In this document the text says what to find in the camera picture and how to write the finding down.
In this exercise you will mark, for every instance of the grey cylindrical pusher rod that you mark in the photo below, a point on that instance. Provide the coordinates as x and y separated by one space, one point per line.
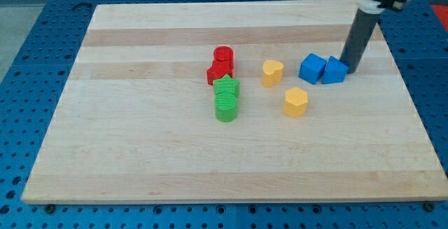
356 42

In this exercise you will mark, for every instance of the red star block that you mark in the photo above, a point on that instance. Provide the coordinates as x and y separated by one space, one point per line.
218 69

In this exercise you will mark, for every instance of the red cylinder block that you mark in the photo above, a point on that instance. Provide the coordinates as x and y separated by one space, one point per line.
223 55

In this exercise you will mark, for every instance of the blue cube block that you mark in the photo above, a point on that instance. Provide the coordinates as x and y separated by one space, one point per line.
312 68

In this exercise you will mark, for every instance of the yellow hexagon block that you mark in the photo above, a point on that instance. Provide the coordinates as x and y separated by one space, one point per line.
295 103

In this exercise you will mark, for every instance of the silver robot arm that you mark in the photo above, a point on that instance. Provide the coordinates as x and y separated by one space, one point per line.
379 6

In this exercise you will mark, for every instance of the green cylinder block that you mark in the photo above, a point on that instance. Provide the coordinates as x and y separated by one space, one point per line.
225 107

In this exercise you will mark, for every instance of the wooden board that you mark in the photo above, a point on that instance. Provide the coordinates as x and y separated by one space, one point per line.
136 121

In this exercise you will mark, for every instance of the green star block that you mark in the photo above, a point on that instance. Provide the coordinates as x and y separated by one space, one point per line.
226 84

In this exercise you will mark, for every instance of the yellow heart block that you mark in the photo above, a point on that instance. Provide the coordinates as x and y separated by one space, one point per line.
272 72

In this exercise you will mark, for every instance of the blue triangular block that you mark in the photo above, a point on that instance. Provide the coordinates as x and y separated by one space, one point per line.
335 71

